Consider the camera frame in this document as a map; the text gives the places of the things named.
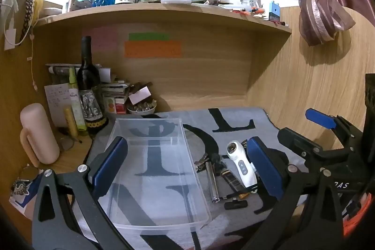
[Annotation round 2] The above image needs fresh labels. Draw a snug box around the silver metal tube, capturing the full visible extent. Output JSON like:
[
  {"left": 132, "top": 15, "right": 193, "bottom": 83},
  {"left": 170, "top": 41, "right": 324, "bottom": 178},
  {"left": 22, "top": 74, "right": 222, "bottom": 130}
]
[{"left": 205, "top": 161, "right": 220, "bottom": 204}]

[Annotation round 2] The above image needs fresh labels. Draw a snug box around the white handheld device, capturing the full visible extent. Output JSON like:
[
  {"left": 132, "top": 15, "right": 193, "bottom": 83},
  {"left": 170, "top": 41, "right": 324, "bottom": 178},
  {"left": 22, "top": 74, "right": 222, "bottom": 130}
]
[{"left": 227, "top": 140, "right": 258, "bottom": 195}]

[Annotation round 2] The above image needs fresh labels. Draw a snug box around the blue and white card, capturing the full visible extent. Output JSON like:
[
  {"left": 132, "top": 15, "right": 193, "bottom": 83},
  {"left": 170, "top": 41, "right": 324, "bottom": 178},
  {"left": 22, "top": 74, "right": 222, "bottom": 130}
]
[{"left": 9, "top": 174, "right": 44, "bottom": 214}]

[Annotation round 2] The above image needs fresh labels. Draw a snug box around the clear plastic storage box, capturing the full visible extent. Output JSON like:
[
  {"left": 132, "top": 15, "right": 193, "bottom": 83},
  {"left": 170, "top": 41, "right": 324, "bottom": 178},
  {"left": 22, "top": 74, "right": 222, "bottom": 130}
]
[{"left": 98, "top": 118, "right": 212, "bottom": 240}]

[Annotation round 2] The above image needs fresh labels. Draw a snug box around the white hanging tag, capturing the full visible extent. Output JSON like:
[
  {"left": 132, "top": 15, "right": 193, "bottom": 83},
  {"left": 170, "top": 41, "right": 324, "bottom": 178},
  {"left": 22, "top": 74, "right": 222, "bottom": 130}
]
[{"left": 4, "top": 29, "right": 17, "bottom": 51}]

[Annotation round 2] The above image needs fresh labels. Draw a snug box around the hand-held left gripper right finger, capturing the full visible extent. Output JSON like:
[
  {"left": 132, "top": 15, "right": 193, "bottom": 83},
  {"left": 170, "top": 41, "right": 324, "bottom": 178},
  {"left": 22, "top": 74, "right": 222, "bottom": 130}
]
[{"left": 243, "top": 136, "right": 344, "bottom": 250}]

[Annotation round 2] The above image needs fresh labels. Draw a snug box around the yellow candle stick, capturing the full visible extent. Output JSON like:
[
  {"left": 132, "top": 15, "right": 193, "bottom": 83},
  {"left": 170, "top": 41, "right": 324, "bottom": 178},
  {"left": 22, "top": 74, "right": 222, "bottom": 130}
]
[{"left": 64, "top": 107, "right": 82, "bottom": 143}]

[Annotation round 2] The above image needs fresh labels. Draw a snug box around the white card box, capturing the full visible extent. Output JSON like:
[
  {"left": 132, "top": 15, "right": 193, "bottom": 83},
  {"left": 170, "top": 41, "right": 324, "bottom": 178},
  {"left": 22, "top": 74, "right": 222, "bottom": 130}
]
[{"left": 129, "top": 86, "right": 152, "bottom": 105}]

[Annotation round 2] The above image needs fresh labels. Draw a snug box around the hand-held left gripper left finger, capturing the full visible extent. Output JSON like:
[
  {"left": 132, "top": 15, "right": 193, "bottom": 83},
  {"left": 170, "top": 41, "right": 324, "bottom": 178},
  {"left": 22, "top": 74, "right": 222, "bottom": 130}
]
[{"left": 32, "top": 136, "right": 138, "bottom": 250}]

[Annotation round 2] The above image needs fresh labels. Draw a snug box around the orange sticky note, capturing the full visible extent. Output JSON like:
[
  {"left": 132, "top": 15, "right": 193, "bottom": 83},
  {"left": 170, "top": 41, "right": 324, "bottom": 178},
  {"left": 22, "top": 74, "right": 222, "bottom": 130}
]
[{"left": 124, "top": 41, "right": 182, "bottom": 59}]

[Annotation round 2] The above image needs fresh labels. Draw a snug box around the white bowl with small pieces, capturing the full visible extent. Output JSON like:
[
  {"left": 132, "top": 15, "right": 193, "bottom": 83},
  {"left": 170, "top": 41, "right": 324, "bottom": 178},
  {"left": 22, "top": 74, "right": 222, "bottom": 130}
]
[{"left": 127, "top": 100, "right": 158, "bottom": 115}]

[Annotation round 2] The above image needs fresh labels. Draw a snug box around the dark wine bottle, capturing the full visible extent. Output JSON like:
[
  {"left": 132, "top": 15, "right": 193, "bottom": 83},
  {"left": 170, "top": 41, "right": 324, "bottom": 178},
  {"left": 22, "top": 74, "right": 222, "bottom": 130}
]
[{"left": 75, "top": 36, "right": 109, "bottom": 136}]

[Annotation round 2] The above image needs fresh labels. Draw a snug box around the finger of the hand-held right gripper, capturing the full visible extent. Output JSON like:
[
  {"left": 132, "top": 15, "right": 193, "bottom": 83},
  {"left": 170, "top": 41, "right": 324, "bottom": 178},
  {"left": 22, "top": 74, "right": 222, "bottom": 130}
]
[
  {"left": 305, "top": 108, "right": 352, "bottom": 141},
  {"left": 277, "top": 127, "right": 323, "bottom": 164}
]

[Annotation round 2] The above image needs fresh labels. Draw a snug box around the pink mug with handle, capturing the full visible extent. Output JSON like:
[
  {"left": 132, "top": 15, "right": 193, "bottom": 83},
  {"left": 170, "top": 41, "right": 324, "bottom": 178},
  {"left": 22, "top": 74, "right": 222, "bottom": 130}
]
[{"left": 19, "top": 103, "right": 60, "bottom": 167}]

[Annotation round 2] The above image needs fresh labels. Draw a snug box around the beige hanging cord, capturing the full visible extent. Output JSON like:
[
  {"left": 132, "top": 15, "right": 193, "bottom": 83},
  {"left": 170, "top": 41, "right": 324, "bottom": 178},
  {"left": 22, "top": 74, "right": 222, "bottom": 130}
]
[{"left": 27, "top": 30, "right": 39, "bottom": 91}]

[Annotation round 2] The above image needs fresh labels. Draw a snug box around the brown beaded strap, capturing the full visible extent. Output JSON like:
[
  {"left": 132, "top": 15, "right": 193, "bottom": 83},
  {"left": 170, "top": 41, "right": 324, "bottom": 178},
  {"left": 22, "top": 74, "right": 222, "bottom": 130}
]
[{"left": 16, "top": 0, "right": 34, "bottom": 45}]

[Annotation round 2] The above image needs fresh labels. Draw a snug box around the pink sticky note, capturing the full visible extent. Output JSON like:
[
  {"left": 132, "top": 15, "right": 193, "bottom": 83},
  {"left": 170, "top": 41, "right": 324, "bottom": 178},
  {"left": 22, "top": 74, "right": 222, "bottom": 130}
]
[{"left": 82, "top": 27, "right": 119, "bottom": 51}]

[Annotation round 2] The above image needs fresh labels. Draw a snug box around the black metal clip tool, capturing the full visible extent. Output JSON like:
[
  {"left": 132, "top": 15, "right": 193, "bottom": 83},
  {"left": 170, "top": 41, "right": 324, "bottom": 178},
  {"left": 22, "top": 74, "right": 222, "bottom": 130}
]
[{"left": 194, "top": 153, "right": 227, "bottom": 175}]

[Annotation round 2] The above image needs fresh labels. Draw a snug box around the rolled paper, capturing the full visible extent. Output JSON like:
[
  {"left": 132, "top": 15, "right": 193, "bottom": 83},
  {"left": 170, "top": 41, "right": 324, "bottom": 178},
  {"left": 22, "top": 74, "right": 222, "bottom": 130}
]
[{"left": 45, "top": 63, "right": 112, "bottom": 83}]

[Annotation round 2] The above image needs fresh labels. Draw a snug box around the wooden shelf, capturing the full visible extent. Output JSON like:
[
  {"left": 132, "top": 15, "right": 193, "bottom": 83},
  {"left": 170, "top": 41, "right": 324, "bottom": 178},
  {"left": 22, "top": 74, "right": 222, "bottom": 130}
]
[{"left": 34, "top": 1, "right": 293, "bottom": 37}]

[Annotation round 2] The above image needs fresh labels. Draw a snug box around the green sticky note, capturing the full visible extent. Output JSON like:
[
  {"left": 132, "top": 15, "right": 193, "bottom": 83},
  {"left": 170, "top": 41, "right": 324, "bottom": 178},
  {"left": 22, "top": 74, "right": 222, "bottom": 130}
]
[{"left": 128, "top": 33, "right": 170, "bottom": 41}]

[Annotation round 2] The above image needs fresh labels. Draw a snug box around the key ring with keys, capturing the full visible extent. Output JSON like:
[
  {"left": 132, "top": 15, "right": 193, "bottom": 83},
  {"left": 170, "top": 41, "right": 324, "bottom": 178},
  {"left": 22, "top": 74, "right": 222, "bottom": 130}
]
[{"left": 10, "top": 168, "right": 38, "bottom": 198}]

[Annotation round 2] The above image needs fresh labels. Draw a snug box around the stack of books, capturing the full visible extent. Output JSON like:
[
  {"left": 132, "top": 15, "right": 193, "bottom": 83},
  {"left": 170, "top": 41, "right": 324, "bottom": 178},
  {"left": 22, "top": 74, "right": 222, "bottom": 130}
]
[{"left": 101, "top": 80, "right": 131, "bottom": 115}]

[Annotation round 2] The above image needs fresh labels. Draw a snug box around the green tube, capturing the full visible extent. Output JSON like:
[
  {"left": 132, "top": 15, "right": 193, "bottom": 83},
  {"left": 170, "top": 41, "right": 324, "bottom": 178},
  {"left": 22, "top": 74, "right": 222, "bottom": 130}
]
[{"left": 68, "top": 67, "right": 88, "bottom": 136}]

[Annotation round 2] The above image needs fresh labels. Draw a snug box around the white note paper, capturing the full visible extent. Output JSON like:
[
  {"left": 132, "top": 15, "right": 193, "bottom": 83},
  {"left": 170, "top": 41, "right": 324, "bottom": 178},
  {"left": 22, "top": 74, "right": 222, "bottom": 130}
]
[{"left": 44, "top": 84, "right": 72, "bottom": 127}]

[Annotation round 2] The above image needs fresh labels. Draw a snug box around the grey mat with black letters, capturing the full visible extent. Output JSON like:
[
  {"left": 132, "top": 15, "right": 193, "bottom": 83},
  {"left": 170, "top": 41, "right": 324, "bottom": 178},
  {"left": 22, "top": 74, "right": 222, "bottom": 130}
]
[{"left": 79, "top": 107, "right": 296, "bottom": 250}]

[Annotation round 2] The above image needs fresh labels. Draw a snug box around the blue block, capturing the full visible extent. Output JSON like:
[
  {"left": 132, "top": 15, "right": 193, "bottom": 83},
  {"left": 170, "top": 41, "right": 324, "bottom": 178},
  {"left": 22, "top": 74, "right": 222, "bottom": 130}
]
[{"left": 269, "top": 0, "right": 281, "bottom": 21}]

